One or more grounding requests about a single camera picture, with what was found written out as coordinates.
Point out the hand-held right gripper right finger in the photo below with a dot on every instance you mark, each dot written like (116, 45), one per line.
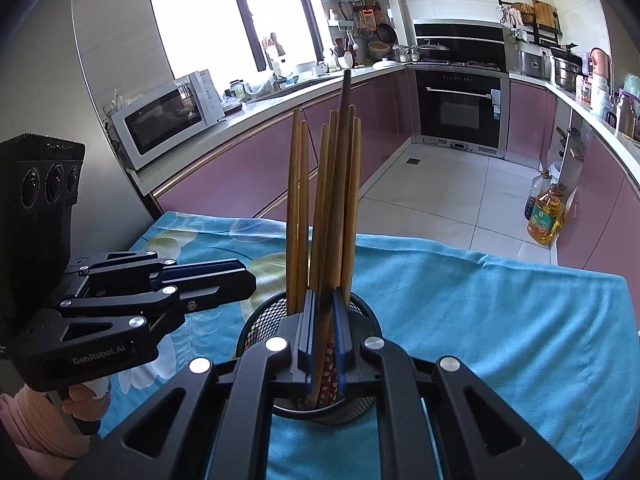
(341, 340)

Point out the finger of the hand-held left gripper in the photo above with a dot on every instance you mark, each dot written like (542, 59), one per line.
(205, 265)
(220, 287)

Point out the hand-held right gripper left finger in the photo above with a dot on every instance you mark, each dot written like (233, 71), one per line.
(311, 340)

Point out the black mesh utensil holder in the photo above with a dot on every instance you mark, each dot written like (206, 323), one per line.
(320, 410)

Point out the bundle of wooden chopsticks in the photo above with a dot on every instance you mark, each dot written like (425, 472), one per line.
(292, 210)

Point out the person's left forearm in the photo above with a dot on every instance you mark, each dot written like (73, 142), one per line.
(35, 425)

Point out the person's left hand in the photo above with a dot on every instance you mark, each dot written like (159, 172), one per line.
(87, 402)

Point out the pink kitchen cabinets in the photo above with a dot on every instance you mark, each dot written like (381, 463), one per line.
(250, 170)

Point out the blue printed blanket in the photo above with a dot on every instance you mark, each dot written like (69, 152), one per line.
(475, 310)

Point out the white microwave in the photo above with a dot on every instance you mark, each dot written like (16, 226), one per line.
(165, 120)

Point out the dark bottle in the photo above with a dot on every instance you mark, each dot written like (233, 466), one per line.
(534, 200)

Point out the yellow cooking oil bottle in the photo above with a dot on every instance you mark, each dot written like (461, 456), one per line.
(546, 217)

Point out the kitchen window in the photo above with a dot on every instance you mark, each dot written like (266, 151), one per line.
(200, 20)

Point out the black built-in oven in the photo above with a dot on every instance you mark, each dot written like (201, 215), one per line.
(460, 115)

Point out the white lidded dish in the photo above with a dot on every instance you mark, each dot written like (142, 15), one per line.
(385, 65)

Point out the hanging frying pan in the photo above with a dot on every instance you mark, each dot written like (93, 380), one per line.
(387, 33)

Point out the black wok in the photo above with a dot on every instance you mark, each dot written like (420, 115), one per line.
(434, 51)

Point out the black glass stove panel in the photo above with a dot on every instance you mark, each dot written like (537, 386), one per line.
(465, 32)

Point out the steel rectangular appliance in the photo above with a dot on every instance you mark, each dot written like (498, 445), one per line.
(532, 65)

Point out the steel pot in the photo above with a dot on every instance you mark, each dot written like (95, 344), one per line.
(567, 75)

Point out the pink kettle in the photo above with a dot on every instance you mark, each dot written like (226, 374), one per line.
(600, 65)

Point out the black wall rack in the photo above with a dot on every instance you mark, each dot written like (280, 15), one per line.
(540, 22)

